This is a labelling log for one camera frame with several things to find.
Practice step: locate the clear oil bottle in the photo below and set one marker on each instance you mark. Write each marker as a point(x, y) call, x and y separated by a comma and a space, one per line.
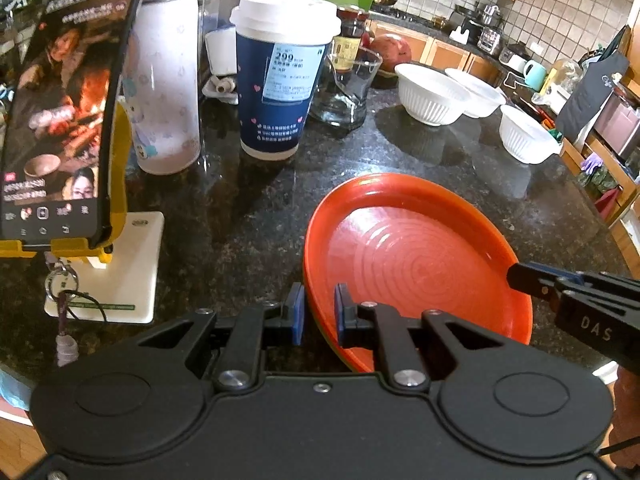
point(562, 80)

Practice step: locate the dark sauce jar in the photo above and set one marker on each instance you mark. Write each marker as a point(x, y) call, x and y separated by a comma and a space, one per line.
point(347, 45)

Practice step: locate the person's right hand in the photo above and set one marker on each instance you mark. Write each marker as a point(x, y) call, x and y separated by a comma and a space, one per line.
point(627, 410)

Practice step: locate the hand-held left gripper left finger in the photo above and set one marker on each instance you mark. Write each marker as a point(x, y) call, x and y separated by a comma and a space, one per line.
point(297, 315)

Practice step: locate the teal mug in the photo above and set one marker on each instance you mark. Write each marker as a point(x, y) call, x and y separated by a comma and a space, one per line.
point(534, 76)

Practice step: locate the red cloth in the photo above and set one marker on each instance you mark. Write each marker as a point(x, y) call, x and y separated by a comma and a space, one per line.
point(609, 202)

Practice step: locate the purple glove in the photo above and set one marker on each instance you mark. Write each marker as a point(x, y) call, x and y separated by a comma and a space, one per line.
point(592, 162)

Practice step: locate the black coffee machine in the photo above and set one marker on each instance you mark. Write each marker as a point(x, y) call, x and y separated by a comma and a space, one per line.
point(465, 22)

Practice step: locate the pink storage box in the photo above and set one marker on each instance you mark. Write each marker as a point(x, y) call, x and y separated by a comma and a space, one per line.
point(617, 125)

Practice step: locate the black smartphone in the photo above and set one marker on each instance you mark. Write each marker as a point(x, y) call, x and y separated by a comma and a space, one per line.
point(60, 110)

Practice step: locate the orange plastic plate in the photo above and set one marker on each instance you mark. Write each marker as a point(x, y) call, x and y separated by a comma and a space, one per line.
point(425, 250)

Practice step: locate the lilac water bottle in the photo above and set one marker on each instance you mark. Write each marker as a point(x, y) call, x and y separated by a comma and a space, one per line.
point(165, 85)

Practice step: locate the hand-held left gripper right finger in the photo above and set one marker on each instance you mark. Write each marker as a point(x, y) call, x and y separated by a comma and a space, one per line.
point(341, 315)

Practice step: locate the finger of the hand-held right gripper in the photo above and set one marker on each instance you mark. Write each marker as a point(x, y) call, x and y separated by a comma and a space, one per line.
point(530, 280)
point(560, 271)

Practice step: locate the clear glass jug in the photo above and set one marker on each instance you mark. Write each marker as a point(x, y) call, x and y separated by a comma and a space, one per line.
point(345, 105)

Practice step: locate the dark apron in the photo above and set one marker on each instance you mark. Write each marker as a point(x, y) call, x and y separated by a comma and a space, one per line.
point(595, 95)

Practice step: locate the blue tissue pack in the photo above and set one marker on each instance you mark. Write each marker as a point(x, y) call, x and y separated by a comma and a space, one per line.
point(220, 50)

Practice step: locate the blue paper cup white lid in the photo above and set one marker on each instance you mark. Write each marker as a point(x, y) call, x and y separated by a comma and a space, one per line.
point(275, 110)

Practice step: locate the wooden base cabinet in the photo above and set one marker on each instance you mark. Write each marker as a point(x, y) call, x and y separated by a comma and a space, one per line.
point(440, 50)

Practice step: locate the red apple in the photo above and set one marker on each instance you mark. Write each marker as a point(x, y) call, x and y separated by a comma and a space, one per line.
point(392, 50)

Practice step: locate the white ribbed plastic bowl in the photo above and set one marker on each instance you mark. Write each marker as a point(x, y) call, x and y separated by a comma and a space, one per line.
point(482, 95)
point(527, 135)
point(430, 95)

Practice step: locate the clear plastic container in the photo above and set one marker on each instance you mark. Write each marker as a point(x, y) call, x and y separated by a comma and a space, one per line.
point(490, 41)

